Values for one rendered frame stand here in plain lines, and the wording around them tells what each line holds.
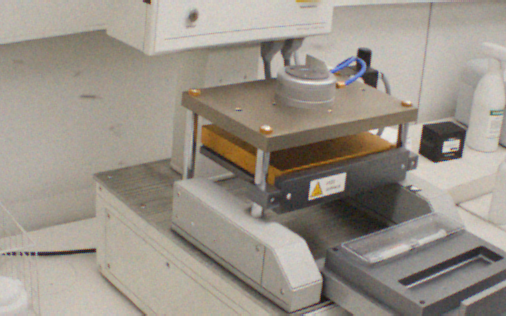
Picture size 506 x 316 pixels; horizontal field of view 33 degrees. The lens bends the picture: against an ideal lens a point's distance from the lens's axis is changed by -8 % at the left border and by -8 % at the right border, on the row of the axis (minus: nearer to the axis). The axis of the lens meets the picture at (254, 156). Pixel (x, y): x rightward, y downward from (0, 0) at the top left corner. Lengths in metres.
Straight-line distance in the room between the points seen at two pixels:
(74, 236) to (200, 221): 0.46
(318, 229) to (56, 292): 0.43
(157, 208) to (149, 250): 0.06
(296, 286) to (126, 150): 0.69
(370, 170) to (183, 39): 0.30
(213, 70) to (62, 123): 0.37
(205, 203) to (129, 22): 0.28
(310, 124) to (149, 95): 0.58
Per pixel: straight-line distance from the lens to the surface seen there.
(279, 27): 1.32
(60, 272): 1.47
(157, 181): 1.37
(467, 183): 1.87
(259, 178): 1.10
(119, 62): 1.59
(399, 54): 2.06
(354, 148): 1.21
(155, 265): 1.28
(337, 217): 1.31
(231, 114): 1.13
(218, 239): 1.14
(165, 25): 1.20
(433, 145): 1.93
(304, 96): 1.17
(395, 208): 1.28
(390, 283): 1.02
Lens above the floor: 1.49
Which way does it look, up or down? 22 degrees down
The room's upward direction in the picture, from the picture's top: 6 degrees clockwise
